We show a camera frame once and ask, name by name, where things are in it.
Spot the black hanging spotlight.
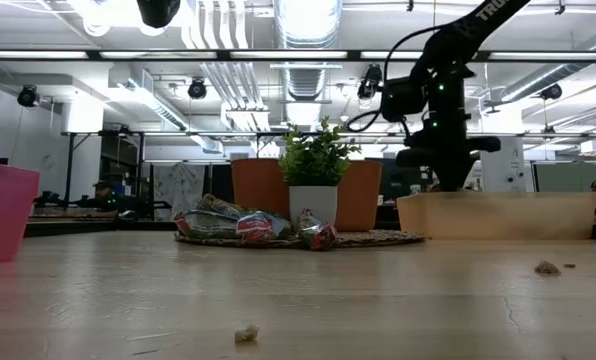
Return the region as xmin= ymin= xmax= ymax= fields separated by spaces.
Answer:
xmin=186 ymin=76 xmax=209 ymax=101
xmin=539 ymin=82 xmax=564 ymax=102
xmin=16 ymin=83 xmax=40 ymax=109
xmin=355 ymin=63 xmax=385 ymax=101

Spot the black overhead light bar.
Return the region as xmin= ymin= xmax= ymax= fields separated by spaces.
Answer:
xmin=0 ymin=48 xmax=596 ymax=64

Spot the translucent orange plastic tray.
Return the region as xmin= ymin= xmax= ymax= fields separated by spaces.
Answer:
xmin=395 ymin=191 xmax=596 ymax=241

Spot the round woven placemat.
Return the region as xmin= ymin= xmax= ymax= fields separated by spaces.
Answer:
xmin=174 ymin=228 xmax=427 ymax=250

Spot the large granola crumb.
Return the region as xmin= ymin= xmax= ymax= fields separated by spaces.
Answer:
xmin=533 ymin=259 xmax=563 ymax=277

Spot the pile of snack packets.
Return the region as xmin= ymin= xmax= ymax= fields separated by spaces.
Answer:
xmin=172 ymin=208 xmax=240 ymax=240
xmin=296 ymin=208 xmax=339 ymax=252

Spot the green partition wall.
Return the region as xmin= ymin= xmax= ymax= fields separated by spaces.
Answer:
xmin=534 ymin=162 xmax=596 ymax=226

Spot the pink plastic bin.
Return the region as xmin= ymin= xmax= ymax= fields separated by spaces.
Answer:
xmin=0 ymin=159 xmax=42 ymax=266

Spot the black monitor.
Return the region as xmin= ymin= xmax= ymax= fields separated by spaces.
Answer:
xmin=379 ymin=158 xmax=429 ymax=202

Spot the silver round ventilation duct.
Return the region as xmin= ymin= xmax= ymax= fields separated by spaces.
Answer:
xmin=272 ymin=0 xmax=344 ymax=126

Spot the salmon orange handled plastic basket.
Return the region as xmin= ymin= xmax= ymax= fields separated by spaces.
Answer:
xmin=230 ymin=158 xmax=384 ymax=233

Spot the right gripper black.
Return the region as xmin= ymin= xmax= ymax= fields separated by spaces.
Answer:
xmin=395 ymin=64 xmax=502 ymax=194

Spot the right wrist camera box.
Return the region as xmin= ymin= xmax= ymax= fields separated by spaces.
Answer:
xmin=380 ymin=77 xmax=427 ymax=124

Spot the white hanging cloth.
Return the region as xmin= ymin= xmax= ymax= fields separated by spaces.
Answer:
xmin=152 ymin=162 xmax=208 ymax=221

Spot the pale granola crumb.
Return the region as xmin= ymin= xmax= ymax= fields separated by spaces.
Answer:
xmin=233 ymin=324 xmax=260 ymax=345

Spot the green plant in white pot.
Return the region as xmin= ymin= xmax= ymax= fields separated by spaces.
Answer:
xmin=277 ymin=117 xmax=362 ymax=232

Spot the silver blue granola bar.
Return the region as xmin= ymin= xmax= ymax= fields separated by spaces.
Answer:
xmin=199 ymin=193 xmax=253 ymax=220

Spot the white building pillar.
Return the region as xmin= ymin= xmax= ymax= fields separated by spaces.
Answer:
xmin=60 ymin=92 xmax=105 ymax=201
xmin=479 ymin=107 xmax=528 ymax=194

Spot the black right camera cable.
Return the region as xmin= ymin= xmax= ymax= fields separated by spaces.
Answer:
xmin=345 ymin=24 xmax=432 ymax=134

